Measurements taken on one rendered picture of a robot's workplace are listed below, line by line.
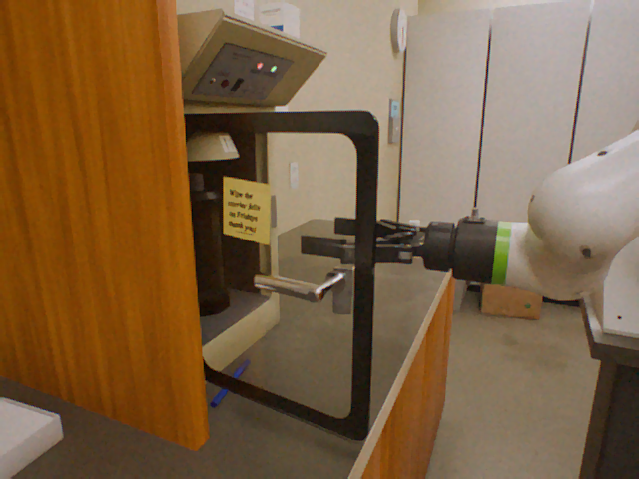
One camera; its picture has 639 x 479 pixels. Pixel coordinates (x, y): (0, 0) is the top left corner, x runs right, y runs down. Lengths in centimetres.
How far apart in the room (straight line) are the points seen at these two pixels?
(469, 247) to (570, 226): 16
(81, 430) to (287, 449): 31
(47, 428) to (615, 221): 74
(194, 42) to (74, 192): 25
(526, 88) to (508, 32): 42
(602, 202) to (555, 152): 309
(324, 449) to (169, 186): 41
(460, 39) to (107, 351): 333
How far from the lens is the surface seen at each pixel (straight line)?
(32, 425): 74
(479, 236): 62
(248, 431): 70
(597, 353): 108
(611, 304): 115
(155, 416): 70
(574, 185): 51
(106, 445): 73
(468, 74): 361
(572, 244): 51
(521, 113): 357
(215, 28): 59
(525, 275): 62
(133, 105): 55
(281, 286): 48
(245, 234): 56
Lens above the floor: 138
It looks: 15 degrees down
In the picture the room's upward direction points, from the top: straight up
